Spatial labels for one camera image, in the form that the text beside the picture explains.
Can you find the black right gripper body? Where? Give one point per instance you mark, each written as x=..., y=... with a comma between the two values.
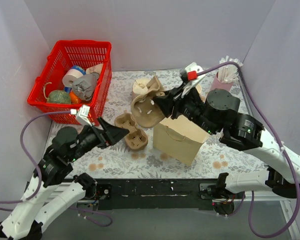
x=176, y=104

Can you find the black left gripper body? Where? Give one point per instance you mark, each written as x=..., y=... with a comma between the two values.
x=101, y=136

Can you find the brown pulp cup carrier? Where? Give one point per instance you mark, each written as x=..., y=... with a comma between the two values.
x=136, y=139

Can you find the kraft paper bag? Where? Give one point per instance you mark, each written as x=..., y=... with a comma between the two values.
x=179, y=138

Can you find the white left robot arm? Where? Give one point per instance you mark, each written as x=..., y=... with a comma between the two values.
x=31, y=217

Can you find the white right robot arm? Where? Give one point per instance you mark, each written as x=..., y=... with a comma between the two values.
x=239, y=131

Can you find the napkin pack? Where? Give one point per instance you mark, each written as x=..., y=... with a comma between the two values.
x=139, y=87

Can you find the pink straw holder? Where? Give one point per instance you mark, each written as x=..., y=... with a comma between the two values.
x=216, y=84

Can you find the orange fruit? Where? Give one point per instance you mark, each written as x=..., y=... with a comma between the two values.
x=74, y=98

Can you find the floral patterned table mat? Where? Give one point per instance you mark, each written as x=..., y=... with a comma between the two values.
x=119, y=161

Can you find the green twine ball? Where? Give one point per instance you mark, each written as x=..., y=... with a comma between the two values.
x=59, y=97

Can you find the grey crumpled cloth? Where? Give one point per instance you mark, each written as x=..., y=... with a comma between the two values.
x=84, y=86

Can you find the white tape roll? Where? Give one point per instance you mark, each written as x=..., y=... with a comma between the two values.
x=70, y=77

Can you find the red plastic basket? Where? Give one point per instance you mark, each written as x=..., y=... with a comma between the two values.
x=68, y=61

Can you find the beige floral pouch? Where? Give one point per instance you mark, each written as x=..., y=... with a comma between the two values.
x=94, y=69

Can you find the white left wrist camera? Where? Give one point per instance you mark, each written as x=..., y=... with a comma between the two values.
x=82, y=116

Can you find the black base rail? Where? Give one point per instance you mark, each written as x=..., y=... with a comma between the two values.
x=151, y=193

